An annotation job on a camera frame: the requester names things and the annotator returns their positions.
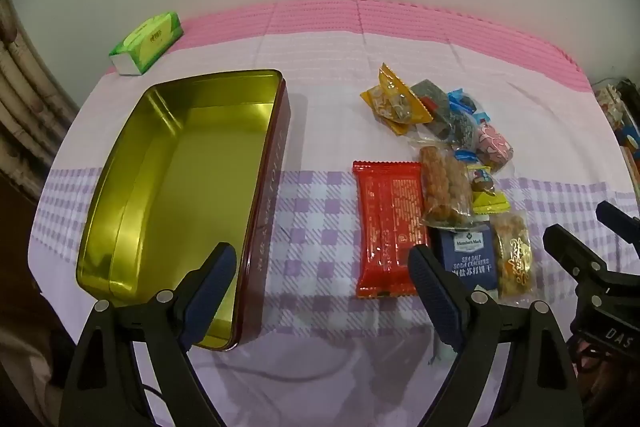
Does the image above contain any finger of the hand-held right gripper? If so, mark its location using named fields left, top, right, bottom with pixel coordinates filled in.
left=596, top=201, right=640, bottom=254
left=543, top=224, right=609, bottom=279

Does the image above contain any green tissue pack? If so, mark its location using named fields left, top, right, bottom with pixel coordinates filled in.
left=109, top=11, right=183, bottom=76

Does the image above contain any pink and purple checked tablecloth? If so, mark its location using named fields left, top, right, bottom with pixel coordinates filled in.
left=27, top=0, right=640, bottom=427

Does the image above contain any red snack packet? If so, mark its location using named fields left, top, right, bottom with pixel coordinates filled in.
left=352, top=160, right=431, bottom=299

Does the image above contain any beige cloth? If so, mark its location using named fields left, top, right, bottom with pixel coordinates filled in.
left=0, top=322, right=53, bottom=390

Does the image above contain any pink patterned snack packet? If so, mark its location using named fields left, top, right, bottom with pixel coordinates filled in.
left=475, top=121, right=515, bottom=168

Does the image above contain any blue candy packet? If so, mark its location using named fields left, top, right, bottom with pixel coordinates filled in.
left=447, top=89, right=476, bottom=114

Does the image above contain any gold and maroon tin box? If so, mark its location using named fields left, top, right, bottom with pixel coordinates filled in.
left=76, top=68, right=292, bottom=352

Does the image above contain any clear packet of brown balls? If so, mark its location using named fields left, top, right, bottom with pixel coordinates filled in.
left=417, top=144, right=475, bottom=228

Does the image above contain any clear gold print snack packet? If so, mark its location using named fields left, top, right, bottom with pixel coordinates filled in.
left=490, top=212, right=536, bottom=298

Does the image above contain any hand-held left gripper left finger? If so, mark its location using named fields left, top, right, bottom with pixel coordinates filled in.
left=59, top=242, right=238, bottom=427

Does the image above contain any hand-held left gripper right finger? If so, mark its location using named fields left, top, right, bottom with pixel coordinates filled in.
left=407, top=244, right=586, bottom=427

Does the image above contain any navy cracker packet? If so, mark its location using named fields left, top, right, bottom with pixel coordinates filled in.
left=431, top=221, right=501, bottom=300

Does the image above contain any beige patterned curtain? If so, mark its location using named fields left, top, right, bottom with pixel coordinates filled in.
left=0, top=0, right=81, bottom=202

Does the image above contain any yellow packet with brown ball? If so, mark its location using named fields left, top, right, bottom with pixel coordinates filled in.
left=465, top=164, right=511, bottom=215

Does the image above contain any pile of colourful boxes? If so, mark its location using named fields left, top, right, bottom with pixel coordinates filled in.
left=592, top=77, right=640, bottom=188

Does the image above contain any dark green snack packet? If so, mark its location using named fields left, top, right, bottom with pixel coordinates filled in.
left=426, top=104, right=476, bottom=146

